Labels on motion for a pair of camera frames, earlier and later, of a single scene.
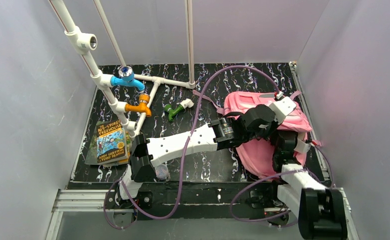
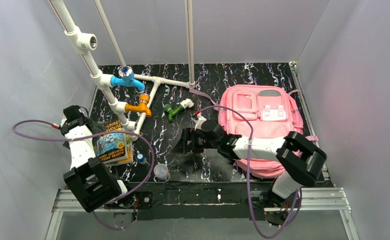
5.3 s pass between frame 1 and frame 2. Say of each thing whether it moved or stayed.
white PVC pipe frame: stayed
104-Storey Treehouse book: stayed
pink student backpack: moved
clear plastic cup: stayed
